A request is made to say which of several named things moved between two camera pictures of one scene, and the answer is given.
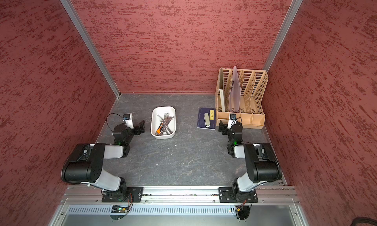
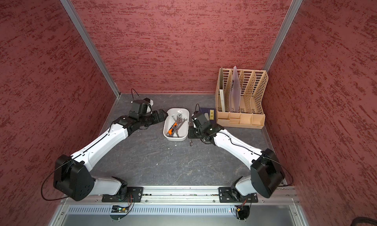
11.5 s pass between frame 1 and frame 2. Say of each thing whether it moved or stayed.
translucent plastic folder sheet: stayed
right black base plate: stayed
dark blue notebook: stayed
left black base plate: stayed
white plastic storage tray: moved
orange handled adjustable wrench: moved
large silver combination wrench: moved
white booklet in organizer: stayed
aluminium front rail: stayed
